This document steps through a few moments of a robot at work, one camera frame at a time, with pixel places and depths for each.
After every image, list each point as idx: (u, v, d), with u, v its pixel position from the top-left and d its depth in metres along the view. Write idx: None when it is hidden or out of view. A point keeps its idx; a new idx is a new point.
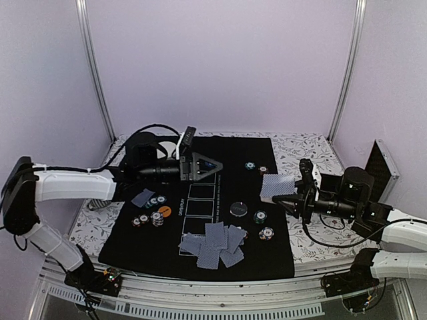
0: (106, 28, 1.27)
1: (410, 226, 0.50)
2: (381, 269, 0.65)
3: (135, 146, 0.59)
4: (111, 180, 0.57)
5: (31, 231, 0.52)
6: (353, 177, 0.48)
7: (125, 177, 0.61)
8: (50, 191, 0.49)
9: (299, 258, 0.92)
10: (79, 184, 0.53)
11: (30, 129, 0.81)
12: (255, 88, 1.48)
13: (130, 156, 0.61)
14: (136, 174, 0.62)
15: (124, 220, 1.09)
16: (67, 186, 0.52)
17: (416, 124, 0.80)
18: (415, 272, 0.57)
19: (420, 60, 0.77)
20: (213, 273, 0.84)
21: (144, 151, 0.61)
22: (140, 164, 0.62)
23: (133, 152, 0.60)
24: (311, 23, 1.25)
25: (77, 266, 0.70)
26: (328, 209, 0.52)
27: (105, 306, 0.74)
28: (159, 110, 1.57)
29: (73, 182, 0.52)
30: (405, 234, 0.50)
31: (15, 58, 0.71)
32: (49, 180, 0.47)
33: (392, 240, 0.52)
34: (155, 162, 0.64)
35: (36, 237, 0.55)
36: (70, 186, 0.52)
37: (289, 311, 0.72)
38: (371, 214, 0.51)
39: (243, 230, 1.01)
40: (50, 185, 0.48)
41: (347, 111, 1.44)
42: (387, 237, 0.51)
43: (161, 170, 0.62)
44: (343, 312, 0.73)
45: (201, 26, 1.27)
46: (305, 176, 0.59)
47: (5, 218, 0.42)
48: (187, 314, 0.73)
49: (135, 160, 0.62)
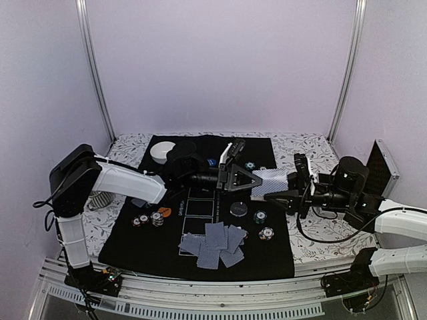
0: (106, 27, 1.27)
1: (404, 215, 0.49)
2: (379, 267, 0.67)
3: (177, 160, 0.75)
4: (161, 186, 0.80)
5: (69, 219, 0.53)
6: (349, 168, 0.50)
7: (172, 185, 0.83)
8: (107, 183, 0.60)
9: (299, 258, 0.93)
10: (130, 182, 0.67)
11: (29, 129, 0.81)
12: (254, 88, 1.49)
13: (174, 169, 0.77)
14: (179, 183, 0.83)
15: (123, 220, 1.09)
16: (121, 181, 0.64)
17: (416, 124, 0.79)
18: (413, 266, 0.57)
19: (419, 60, 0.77)
20: (213, 273, 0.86)
21: (185, 163, 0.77)
22: (183, 174, 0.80)
23: (178, 165, 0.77)
24: (311, 23, 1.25)
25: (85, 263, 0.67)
26: (324, 201, 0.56)
27: (105, 306, 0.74)
28: (159, 110, 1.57)
29: (131, 181, 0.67)
30: (399, 223, 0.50)
31: (15, 58, 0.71)
32: (111, 173, 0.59)
33: (386, 231, 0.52)
34: (195, 170, 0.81)
35: (67, 226, 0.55)
36: (123, 182, 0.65)
37: (290, 311, 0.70)
38: (363, 204, 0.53)
39: (243, 230, 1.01)
40: (110, 178, 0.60)
41: (347, 111, 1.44)
42: (379, 228, 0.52)
43: (201, 176, 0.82)
44: (344, 312, 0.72)
45: (201, 26, 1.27)
46: (301, 173, 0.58)
47: (56, 200, 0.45)
48: (187, 314, 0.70)
49: (178, 170, 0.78)
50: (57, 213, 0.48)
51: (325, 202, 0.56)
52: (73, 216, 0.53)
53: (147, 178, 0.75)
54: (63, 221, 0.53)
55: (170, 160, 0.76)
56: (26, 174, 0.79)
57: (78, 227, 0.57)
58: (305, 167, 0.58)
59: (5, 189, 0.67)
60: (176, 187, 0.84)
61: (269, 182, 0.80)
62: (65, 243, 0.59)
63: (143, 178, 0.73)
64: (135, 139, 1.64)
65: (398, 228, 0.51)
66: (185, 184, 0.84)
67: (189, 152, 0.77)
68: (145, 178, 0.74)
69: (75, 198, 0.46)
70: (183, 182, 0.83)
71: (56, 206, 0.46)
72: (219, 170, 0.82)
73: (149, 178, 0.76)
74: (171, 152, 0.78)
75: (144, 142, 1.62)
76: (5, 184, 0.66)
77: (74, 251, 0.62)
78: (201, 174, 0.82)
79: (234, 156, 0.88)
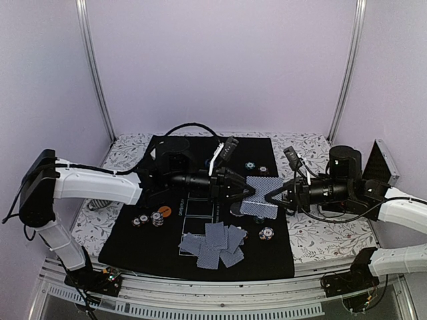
0: (106, 27, 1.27)
1: (411, 205, 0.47)
2: (379, 268, 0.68)
3: (167, 154, 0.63)
4: (136, 186, 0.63)
5: (45, 227, 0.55)
6: (338, 154, 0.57)
7: (153, 181, 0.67)
8: (72, 189, 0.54)
9: (299, 258, 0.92)
10: (101, 185, 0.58)
11: (29, 129, 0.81)
12: (254, 87, 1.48)
13: (160, 164, 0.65)
14: (165, 180, 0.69)
15: (124, 220, 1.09)
16: (90, 186, 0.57)
17: (416, 124, 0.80)
18: (414, 264, 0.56)
19: (420, 60, 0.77)
20: (213, 273, 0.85)
21: (175, 160, 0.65)
22: (169, 171, 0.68)
23: (165, 160, 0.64)
24: (311, 22, 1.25)
25: (79, 266, 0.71)
26: (325, 192, 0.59)
27: (105, 306, 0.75)
28: (159, 110, 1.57)
29: (96, 183, 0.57)
30: (403, 214, 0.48)
31: (16, 59, 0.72)
32: (72, 178, 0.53)
33: (389, 220, 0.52)
34: (184, 171, 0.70)
35: (48, 234, 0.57)
36: (91, 186, 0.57)
37: (290, 311, 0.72)
38: (369, 190, 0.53)
39: (243, 230, 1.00)
40: (73, 183, 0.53)
41: (347, 111, 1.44)
42: (384, 216, 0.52)
43: (189, 180, 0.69)
44: (344, 312, 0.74)
45: (201, 26, 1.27)
46: (291, 159, 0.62)
47: (22, 210, 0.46)
48: (187, 314, 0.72)
49: (165, 166, 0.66)
50: (29, 222, 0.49)
51: (327, 192, 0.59)
52: (47, 224, 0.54)
53: (127, 180, 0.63)
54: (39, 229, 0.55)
55: (158, 154, 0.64)
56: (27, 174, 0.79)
57: (61, 232, 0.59)
58: (293, 154, 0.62)
59: (6, 190, 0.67)
60: (159, 185, 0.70)
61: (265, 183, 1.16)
62: (52, 247, 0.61)
63: (113, 179, 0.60)
64: (135, 139, 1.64)
65: (403, 219, 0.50)
66: (170, 183, 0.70)
67: (181, 147, 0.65)
68: (123, 180, 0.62)
69: (37, 206, 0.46)
70: (169, 181, 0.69)
71: (23, 216, 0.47)
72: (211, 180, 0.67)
73: (129, 180, 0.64)
74: (159, 146, 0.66)
75: (144, 142, 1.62)
76: (5, 184, 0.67)
77: (67, 253, 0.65)
78: (189, 176, 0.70)
79: (225, 160, 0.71)
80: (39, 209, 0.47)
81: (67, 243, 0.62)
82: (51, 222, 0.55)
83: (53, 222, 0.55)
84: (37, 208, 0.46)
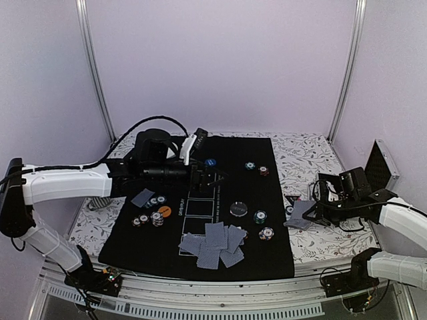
0: (106, 27, 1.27)
1: (413, 216, 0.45)
2: (377, 271, 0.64)
3: (147, 142, 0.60)
4: (105, 176, 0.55)
5: (28, 234, 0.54)
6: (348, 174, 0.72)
7: (128, 169, 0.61)
8: (41, 193, 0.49)
9: (299, 258, 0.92)
10: (69, 183, 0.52)
11: (29, 129, 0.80)
12: (254, 87, 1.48)
13: (139, 151, 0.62)
14: (141, 168, 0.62)
15: (124, 220, 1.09)
16: (59, 186, 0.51)
17: (416, 124, 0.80)
18: (407, 275, 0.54)
19: (420, 60, 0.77)
20: (213, 273, 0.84)
21: (153, 148, 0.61)
22: (147, 160, 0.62)
23: (145, 147, 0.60)
24: (311, 23, 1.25)
25: (75, 265, 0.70)
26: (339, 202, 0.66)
27: (105, 306, 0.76)
28: (159, 110, 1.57)
29: (64, 182, 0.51)
30: (402, 221, 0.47)
31: (15, 59, 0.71)
32: (37, 182, 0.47)
33: (390, 225, 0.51)
34: (161, 162, 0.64)
35: (36, 238, 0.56)
36: (60, 186, 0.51)
37: (289, 311, 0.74)
38: (375, 194, 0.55)
39: (243, 230, 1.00)
40: (41, 187, 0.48)
41: (347, 111, 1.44)
42: (383, 219, 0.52)
43: (169, 172, 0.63)
44: (344, 312, 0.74)
45: (201, 26, 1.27)
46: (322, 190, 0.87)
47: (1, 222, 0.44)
48: (187, 314, 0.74)
49: (143, 154, 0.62)
50: (13, 234, 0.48)
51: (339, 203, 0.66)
52: (29, 231, 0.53)
53: (95, 171, 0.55)
54: (23, 237, 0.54)
55: (139, 142, 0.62)
56: None
57: (47, 235, 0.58)
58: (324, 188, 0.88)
59: None
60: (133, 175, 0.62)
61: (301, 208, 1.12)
62: (43, 251, 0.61)
63: (80, 174, 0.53)
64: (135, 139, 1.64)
65: (403, 226, 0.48)
66: (146, 175, 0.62)
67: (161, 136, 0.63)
68: (89, 174, 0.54)
69: (13, 215, 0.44)
70: (146, 172, 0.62)
71: (3, 228, 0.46)
72: (191, 169, 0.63)
73: (98, 172, 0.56)
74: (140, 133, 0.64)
75: None
76: None
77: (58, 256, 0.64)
78: (167, 168, 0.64)
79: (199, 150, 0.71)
80: (16, 218, 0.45)
81: (57, 245, 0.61)
82: (32, 228, 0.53)
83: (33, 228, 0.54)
84: (13, 218, 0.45)
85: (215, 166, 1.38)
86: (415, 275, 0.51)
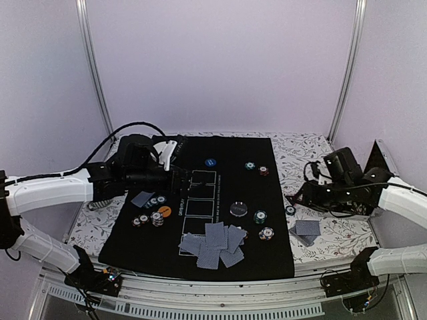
0: (106, 26, 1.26)
1: (408, 194, 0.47)
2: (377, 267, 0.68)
3: (130, 145, 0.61)
4: (86, 182, 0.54)
5: (18, 243, 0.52)
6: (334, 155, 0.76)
7: (111, 173, 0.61)
8: (25, 204, 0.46)
9: (299, 258, 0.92)
10: (52, 192, 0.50)
11: (29, 129, 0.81)
12: (255, 88, 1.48)
13: (122, 154, 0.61)
14: (123, 173, 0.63)
15: (124, 220, 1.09)
16: (43, 196, 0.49)
17: (416, 125, 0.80)
18: (409, 264, 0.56)
19: (420, 60, 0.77)
20: (213, 273, 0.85)
21: (137, 152, 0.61)
22: (129, 164, 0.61)
23: (128, 151, 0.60)
24: (311, 22, 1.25)
25: (75, 266, 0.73)
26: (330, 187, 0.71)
27: (105, 306, 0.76)
28: (159, 110, 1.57)
29: (47, 191, 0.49)
30: (403, 202, 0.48)
31: (15, 60, 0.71)
32: (20, 193, 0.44)
33: (390, 208, 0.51)
34: (144, 168, 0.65)
35: (29, 245, 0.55)
36: (43, 196, 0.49)
37: (289, 311, 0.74)
38: (373, 176, 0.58)
39: (243, 230, 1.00)
40: (25, 198, 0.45)
41: (347, 111, 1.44)
42: (383, 202, 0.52)
43: (150, 178, 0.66)
44: (345, 312, 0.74)
45: (201, 26, 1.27)
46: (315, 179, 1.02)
47: None
48: (187, 314, 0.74)
49: (126, 158, 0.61)
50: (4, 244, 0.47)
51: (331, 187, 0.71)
52: (19, 240, 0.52)
53: (75, 177, 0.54)
54: (17, 246, 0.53)
55: (123, 146, 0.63)
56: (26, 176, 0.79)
57: (39, 240, 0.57)
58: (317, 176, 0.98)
59: None
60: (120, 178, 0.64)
61: (306, 222, 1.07)
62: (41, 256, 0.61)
63: (61, 182, 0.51)
64: None
65: (403, 208, 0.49)
66: (128, 180, 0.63)
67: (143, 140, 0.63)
68: (70, 180, 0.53)
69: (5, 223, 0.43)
70: (128, 176, 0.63)
71: None
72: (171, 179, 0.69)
73: (77, 177, 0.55)
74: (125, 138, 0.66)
75: None
76: None
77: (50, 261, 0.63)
78: (147, 175, 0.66)
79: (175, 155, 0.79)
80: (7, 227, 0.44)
81: (51, 248, 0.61)
82: (21, 236, 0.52)
83: (23, 236, 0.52)
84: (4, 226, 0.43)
85: (215, 166, 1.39)
86: (417, 262, 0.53)
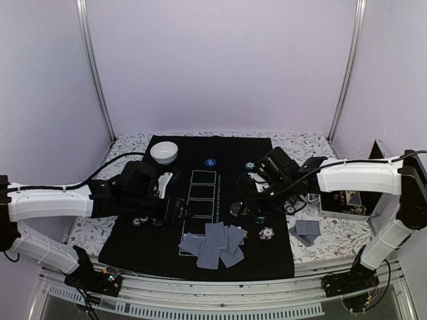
0: (106, 26, 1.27)
1: (343, 168, 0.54)
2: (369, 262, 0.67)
3: (136, 171, 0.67)
4: (87, 198, 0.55)
5: (15, 246, 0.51)
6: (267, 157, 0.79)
7: (111, 192, 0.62)
8: (25, 213, 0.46)
9: (299, 258, 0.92)
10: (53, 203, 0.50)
11: (29, 129, 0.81)
12: (255, 87, 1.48)
13: (127, 178, 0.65)
14: (123, 195, 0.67)
15: (125, 219, 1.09)
16: (43, 205, 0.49)
17: (416, 125, 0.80)
18: (393, 238, 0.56)
19: (420, 60, 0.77)
20: (213, 273, 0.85)
21: (141, 180, 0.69)
22: (130, 188, 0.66)
23: (134, 177, 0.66)
24: (310, 23, 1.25)
25: (73, 268, 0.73)
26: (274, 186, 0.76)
27: (105, 306, 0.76)
28: (159, 110, 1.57)
29: (47, 202, 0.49)
30: (345, 176, 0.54)
31: (15, 60, 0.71)
32: (23, 201, 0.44)
33: (334, 186, 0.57)
34: (141, 194, 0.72)
35: (25, 247, 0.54)
36: (44, 206, 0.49)
37: (289, 311, 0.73)
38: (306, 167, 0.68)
39: (243, 230, 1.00)
40: (25, 206, 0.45)
41: (347, 111, 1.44)
42: (325, 185, 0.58)
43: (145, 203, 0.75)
44: (344, 312, 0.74)
45: (201, 26, 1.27)
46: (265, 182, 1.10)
47: None
48: (187, 314, 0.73)
49: (129, 182, 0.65)
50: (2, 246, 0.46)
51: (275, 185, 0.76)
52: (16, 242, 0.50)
53: (77, 192, 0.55)
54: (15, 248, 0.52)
55: (127, 170, 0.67)
56: (26, 176, 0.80)
57: (36, 242, 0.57)
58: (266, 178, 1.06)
59: None
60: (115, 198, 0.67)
61: (307, 222, 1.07)
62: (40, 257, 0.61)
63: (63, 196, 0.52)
64: (135, 139, 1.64)
65: (346, 182, 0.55)
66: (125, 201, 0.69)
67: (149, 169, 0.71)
68: (72, 194, 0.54)
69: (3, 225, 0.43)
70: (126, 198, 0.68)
71: None
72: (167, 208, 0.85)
73: (80, 193, 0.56)
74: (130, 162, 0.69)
75: (143, 142, 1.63)
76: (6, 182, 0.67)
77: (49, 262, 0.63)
78: (142, 202, 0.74)
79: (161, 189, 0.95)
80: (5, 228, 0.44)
81: (49, 250, 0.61)
82: (18, 239, 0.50)
83: (20, 239, 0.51)
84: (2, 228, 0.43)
85: (215, 166, 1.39)
86: (397, 233, 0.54)
